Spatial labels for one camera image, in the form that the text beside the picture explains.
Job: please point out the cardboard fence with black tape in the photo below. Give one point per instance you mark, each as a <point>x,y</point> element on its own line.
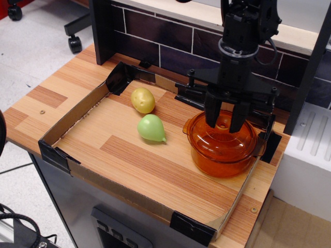
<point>116,148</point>

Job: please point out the black office chair base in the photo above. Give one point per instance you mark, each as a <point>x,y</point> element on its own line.
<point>74,27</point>

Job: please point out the dark wooden upright post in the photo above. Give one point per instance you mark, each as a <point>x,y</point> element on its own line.
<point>103,30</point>

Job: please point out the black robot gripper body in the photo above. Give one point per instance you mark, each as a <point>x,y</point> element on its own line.
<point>232,81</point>

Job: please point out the green toy pear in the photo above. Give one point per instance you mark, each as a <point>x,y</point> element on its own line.
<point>150,127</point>

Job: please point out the dark grey right post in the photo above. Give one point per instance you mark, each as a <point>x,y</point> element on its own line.
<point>311,69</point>

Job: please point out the yellow toy potato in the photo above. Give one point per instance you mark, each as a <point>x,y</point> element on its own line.
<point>143,100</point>

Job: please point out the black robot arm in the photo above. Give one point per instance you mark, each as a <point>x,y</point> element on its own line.
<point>246,25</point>

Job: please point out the white toy sink unit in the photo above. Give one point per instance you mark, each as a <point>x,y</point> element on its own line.
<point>303,176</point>

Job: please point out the black caster wheel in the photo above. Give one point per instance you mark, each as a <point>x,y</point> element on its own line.
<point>14,11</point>

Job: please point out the orange transparent plastic pot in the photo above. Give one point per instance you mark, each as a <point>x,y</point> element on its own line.
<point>222,170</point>

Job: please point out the orange transparent pot lid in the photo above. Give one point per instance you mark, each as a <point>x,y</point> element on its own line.
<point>218,144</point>

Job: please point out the grey toy oven front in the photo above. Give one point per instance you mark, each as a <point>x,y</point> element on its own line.
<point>108,222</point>

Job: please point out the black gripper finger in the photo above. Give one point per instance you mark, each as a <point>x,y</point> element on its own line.
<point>212,106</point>
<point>241,111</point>

